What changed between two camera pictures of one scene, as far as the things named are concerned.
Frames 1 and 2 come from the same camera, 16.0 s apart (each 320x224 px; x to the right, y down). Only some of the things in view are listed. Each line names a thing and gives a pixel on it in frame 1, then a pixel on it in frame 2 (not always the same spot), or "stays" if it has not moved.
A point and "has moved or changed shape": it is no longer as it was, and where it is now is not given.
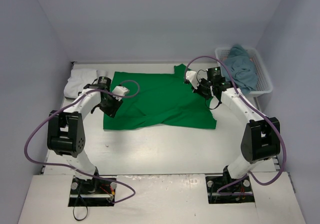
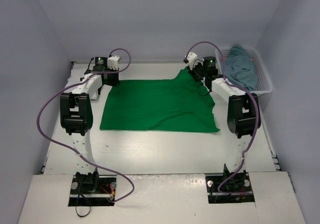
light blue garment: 244,72 stays
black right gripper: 201,88 -> 198,71
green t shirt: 161,97 has moved or changed shape
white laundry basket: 264,83 stays
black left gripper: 110,107 -> 111,78
